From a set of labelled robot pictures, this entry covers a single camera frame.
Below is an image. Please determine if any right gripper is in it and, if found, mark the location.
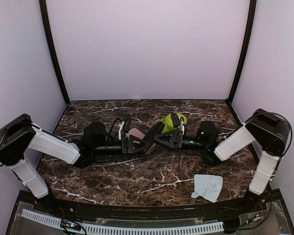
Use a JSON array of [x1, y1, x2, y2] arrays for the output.
[[154, 130, 208, 152]]

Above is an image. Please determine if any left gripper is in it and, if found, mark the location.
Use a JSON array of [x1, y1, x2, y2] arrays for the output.
[[92, 135, 151, 159]]

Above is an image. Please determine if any pink glasses case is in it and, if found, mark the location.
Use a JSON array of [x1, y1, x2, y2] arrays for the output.
[[126, 128, 157, 155]]

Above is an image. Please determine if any black glasses case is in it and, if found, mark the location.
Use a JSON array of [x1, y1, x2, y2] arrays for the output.
[[143, 121, 165, 155]]

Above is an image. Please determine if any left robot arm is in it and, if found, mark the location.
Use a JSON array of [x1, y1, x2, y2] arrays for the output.
[[0, 114, 152, 213]]

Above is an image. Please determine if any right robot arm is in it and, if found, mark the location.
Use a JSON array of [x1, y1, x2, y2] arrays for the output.
[[153, 109, 293, 212]]

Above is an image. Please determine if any green plate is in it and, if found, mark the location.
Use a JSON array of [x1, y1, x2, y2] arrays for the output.
[[160, 117, 176, 134]]

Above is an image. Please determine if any green bowl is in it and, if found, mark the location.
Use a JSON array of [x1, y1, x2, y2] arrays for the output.
[[166, 113, 187, 130]]

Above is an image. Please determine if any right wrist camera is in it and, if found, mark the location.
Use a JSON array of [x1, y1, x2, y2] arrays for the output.
[[171, 113, 186, 135]]

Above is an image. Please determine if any black table front rail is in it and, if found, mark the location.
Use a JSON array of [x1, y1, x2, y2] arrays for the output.
[[29, 192, 272, 225]]

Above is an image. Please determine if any white slotted cable duct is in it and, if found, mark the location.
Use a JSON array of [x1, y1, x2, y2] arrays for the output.
[[21, 209, 224, 235]]

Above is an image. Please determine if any right black frame post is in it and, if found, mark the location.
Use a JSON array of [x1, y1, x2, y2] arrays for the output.
[[227, 0, 257, 106]]

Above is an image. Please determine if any black frame post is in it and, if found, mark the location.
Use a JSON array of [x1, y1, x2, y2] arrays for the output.
[[227, 0, 257, 106], [39, 0, 71, 106]]

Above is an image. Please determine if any left black frame post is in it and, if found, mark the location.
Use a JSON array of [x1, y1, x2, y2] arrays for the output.
[[39, 0, 71, 106]]

